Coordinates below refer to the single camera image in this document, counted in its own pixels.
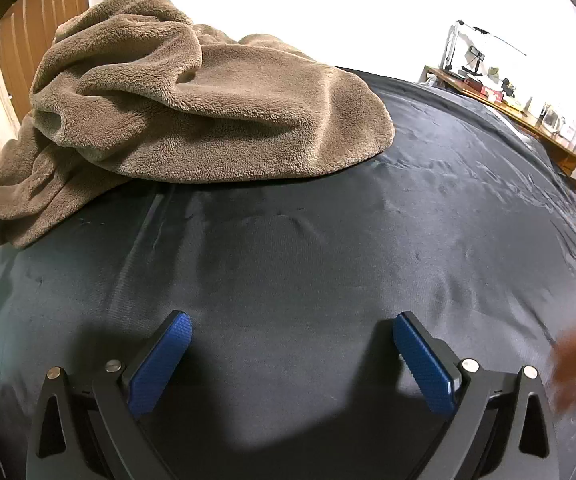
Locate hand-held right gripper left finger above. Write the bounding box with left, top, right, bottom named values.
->
left=25, top=310, right=193, bottom=480

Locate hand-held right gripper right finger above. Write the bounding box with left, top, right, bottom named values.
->
left=392, top=311, right=562, bottom=480

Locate brown fleece garment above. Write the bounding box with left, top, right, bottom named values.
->
left=0, top=0, right=396, bottom=249

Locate panelled wooden door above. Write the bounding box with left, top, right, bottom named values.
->
left=0, top=0, right=91, bottom=126

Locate wooden desk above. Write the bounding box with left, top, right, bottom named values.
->
left=420, top=65, right=576, bottom=177

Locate clear display case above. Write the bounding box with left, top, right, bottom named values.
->
left=443, top=20, right=529, bottom=81

